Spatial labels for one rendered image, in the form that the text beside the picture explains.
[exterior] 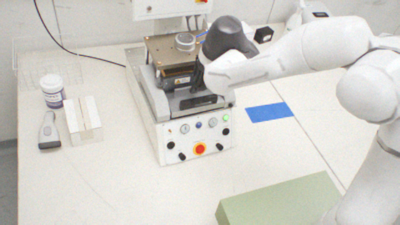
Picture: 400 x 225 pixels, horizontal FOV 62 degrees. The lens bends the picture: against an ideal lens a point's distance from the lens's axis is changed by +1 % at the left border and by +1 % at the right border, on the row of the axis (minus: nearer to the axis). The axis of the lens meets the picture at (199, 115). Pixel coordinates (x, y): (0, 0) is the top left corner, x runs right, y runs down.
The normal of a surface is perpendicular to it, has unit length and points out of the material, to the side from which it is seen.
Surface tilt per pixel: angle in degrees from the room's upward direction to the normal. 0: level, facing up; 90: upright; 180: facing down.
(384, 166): 92
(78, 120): 1
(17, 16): 90
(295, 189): 3
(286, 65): 74
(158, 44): 0
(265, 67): 88
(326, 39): 66
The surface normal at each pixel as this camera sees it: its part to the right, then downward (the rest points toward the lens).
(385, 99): -0.06, 0.35
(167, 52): 0.13, -0.66
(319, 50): -0.74, 0.36
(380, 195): -0.56, 0.11
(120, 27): 0.33, 0.73
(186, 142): 0.40, 0.37
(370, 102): -0.36, 0.62
